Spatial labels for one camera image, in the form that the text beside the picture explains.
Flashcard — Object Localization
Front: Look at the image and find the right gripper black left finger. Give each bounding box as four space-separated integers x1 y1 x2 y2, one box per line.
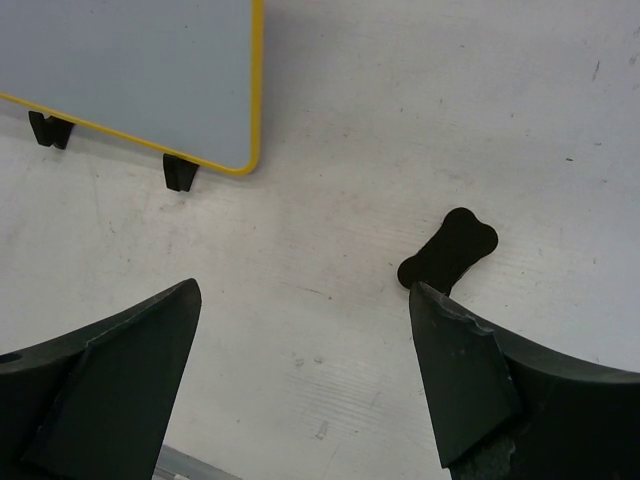
1 279 202 479

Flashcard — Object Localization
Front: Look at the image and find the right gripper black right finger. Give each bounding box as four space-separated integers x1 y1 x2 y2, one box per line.
409 284 639 479

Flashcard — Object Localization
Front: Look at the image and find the black whiteboard eraser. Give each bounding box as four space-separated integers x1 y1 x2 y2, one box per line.
397 207 499 296

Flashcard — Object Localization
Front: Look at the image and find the yellow framed whiteboard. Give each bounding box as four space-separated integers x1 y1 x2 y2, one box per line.
1 1 265 175

